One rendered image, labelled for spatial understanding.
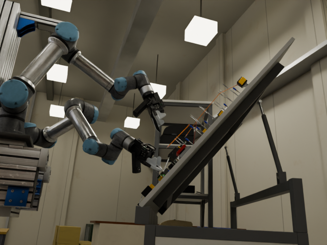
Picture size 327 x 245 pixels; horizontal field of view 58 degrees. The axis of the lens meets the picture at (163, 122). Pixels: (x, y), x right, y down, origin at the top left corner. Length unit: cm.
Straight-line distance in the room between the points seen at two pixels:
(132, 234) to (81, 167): 651
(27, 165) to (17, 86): 36
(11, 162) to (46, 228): 915
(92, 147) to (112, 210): 931
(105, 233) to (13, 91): 328
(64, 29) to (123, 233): 338
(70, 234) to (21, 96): 465
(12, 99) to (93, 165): 945
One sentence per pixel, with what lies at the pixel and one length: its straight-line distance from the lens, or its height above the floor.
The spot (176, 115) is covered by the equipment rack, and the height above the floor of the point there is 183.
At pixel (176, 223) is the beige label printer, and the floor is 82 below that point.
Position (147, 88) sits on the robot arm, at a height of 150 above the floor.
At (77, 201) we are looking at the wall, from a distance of 1065.
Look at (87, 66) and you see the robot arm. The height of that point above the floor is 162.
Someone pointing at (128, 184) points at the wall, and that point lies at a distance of 1093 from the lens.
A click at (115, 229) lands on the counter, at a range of 448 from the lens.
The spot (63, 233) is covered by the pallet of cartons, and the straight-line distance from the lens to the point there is 591.
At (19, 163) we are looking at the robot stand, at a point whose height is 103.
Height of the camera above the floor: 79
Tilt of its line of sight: 19 degrees up
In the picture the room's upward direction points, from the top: 3 degrees clockwise
